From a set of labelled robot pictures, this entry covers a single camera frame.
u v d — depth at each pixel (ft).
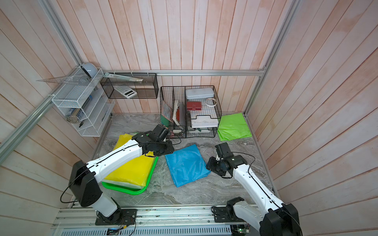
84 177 1.49
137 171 2.51
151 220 2.40
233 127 3.52
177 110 3.51
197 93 3.34
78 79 2.82
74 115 2.49
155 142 2.04
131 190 2.43
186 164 2.92
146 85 3.41
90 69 2.75
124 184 2.50
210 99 3.31
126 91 3.21
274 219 1.28
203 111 3.06
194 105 3.10
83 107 2.38
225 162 1.92
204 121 2.97
